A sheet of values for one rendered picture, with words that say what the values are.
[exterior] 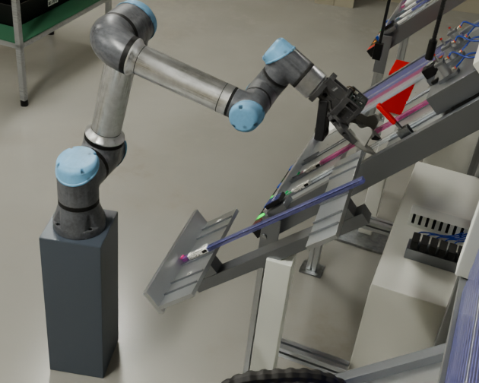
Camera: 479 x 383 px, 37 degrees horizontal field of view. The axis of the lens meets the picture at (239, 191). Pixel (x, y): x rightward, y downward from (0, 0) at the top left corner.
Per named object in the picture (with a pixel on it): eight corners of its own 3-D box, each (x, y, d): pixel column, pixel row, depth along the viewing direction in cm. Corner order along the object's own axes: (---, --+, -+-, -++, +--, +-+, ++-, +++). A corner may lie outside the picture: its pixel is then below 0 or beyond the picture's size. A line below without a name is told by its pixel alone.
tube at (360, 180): (183, 262, 171) (181, 259, 171) (185, 259, 173) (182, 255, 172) (364, 183, 145) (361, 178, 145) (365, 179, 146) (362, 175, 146)
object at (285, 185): (278, 231, 192) (262, 211, 191) (341, 128, 244) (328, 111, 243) (282, 229, 191) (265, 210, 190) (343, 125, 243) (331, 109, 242)
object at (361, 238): (331, 238, 303) (367, 72, 259) (345, 210, 322) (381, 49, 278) (386, 256, 297) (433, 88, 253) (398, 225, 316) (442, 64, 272)
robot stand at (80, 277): (49, 369, 231) (38, 237, 200) (68, 330, 246) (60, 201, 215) (103, 378, 230) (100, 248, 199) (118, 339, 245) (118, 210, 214)
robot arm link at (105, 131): (66, 175, 207) (97, 5, 175) (90, 150, 219) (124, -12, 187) (103, 191, 206) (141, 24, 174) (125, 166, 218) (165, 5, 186)
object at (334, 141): (276, 223, 191) (268, 213, 190) (338, 120, 243) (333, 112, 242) (330, 193, 180) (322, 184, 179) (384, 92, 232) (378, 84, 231)
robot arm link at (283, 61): (264, 54, 180) (284, 30, 175) (297, 83, 181) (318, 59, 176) (255, 64, 174) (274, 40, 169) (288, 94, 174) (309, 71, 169)
